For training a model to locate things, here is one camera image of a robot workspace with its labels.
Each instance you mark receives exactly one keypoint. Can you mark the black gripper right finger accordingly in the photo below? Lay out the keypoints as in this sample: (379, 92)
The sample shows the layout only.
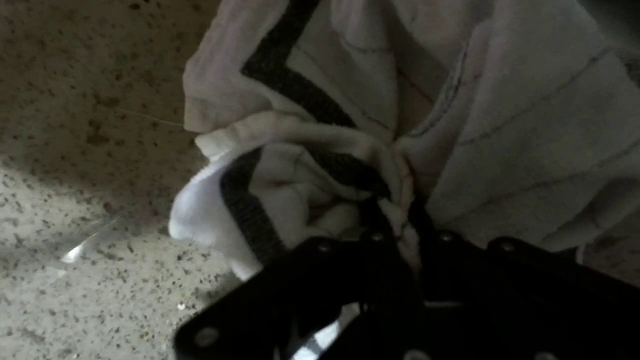
(526, 307)

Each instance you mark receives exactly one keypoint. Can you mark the white cloth with black stripes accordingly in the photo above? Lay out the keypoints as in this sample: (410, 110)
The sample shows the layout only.
(507, 121)

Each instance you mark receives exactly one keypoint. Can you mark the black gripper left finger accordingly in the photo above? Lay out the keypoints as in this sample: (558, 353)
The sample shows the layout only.
(286, 300)

